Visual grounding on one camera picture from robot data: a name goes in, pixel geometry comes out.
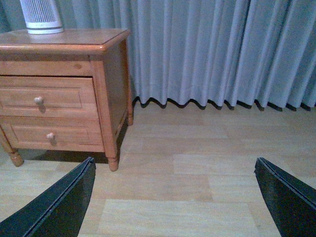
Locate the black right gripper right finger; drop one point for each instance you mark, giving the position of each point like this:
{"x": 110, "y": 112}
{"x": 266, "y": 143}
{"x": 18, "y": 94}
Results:
{"x": 291, "y": 202}

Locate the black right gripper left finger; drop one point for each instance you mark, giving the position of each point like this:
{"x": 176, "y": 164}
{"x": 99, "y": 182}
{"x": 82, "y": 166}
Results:
{"x": 59, "y": 211}

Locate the wooden drawer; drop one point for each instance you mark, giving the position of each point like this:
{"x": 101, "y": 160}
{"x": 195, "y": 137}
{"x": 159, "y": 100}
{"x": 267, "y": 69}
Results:
{"x": 67, "y": 134}
{"x": 47, "y": 97}

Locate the wooden nightstand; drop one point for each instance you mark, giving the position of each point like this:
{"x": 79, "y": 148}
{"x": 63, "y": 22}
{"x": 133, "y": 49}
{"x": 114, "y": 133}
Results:
{"x": 99, "y": 54}

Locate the grey curtain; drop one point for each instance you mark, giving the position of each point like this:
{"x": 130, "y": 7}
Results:
{"x": 223, "y": 51}

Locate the white tower air purifier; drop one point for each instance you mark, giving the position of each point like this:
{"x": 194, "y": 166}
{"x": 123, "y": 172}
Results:
{"x": 41, "y": 17}

